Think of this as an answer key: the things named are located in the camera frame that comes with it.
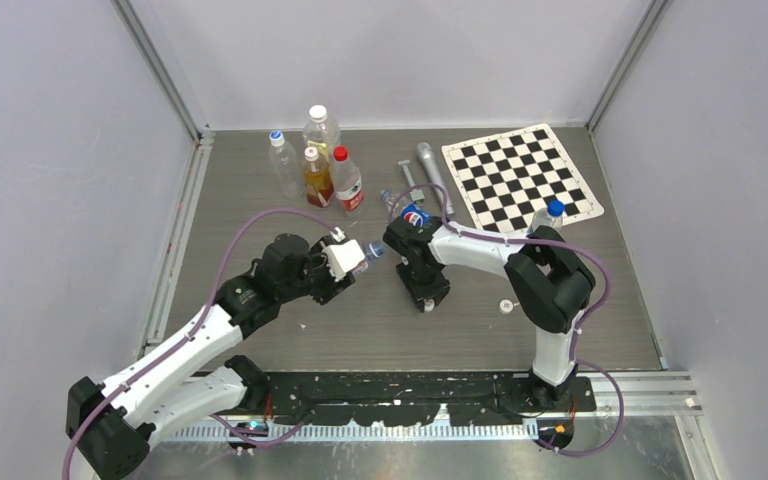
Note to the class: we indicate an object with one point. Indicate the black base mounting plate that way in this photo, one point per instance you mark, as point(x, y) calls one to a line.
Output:
point(401, 399)

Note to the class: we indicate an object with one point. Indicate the blue white cap bottle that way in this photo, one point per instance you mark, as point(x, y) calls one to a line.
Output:
point(286, 165)

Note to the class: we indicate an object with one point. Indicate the black white chessboard mat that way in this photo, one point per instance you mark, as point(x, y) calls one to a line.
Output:
point(505, 178)

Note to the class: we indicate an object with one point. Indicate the red cap clear bottle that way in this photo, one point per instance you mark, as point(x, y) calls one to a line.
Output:
point(347, 181)

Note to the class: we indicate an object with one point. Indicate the amber liquid bottle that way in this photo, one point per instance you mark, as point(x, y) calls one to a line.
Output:
point(317, 179)

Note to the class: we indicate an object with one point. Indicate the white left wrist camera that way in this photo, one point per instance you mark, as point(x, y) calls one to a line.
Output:
point(343, 254)

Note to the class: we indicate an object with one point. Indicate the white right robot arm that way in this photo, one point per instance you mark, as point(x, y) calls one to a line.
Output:
point(550, 281)

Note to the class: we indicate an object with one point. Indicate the blue bottle cap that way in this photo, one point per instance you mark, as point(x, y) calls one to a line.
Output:
point(555, 208)

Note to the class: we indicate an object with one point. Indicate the tall white cap bottle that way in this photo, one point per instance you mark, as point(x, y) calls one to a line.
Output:
point(322, 131)

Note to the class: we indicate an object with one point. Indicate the blue label clear bottle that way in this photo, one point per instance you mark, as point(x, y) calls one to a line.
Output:
point(541, 218)

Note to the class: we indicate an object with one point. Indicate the silver microphone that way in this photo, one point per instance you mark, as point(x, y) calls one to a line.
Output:
point(426, 156)

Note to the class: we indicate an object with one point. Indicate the clear bottle pink label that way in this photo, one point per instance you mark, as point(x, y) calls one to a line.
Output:
point(373, 251)

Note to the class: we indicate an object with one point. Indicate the Pepsi label clear bottle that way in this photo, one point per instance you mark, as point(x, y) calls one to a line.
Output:
point(404, 208)

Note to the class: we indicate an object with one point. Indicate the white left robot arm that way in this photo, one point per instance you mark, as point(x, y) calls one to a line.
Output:
point(117, 422)

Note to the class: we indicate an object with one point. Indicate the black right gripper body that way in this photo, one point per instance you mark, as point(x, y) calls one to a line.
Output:
point(429, 279)

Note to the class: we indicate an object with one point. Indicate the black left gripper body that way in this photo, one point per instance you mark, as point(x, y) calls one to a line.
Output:
point(316, 279)

